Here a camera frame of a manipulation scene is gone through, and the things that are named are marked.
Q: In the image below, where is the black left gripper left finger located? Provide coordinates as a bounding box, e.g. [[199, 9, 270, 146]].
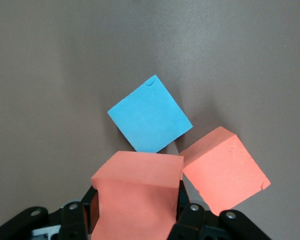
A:
[[0, 186, 101, 240]]

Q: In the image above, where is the blue foam cube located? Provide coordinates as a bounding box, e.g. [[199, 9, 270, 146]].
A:
[[107, 74, 194, 154]]

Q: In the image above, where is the orange foam cube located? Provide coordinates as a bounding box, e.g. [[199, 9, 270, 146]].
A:
[[178, 126, 272, 217], [91, 150, 185, 240]]

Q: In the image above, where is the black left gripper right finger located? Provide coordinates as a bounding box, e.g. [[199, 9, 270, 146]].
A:
[[166, 179, 272, 240]]

